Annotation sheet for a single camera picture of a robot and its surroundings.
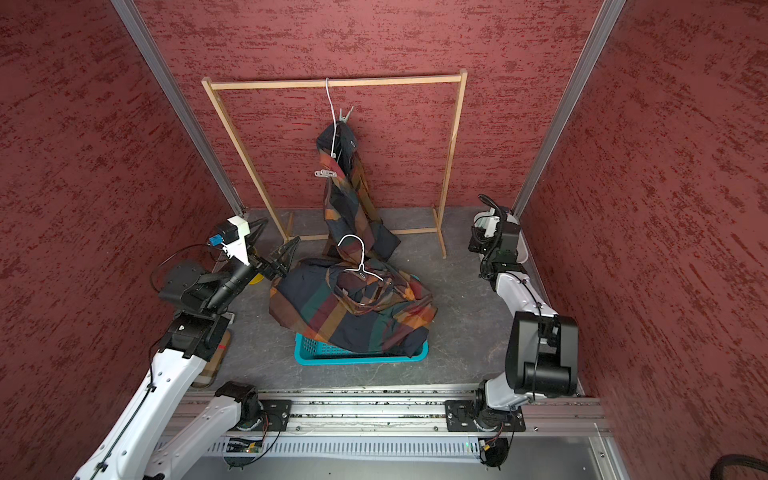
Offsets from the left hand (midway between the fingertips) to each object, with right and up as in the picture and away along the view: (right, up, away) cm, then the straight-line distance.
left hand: (281, 234), depth 63 cm
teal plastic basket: (+1, -33, +18) cm, 38 cm away
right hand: (+50, +1, +27) cm, 57 cm away
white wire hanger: (+16, -8, +15) cm, 23 cm away
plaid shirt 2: (+15, -20, +19) cm, 31 cm away
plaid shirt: (+12, +9, +22) cm, 27 cm away
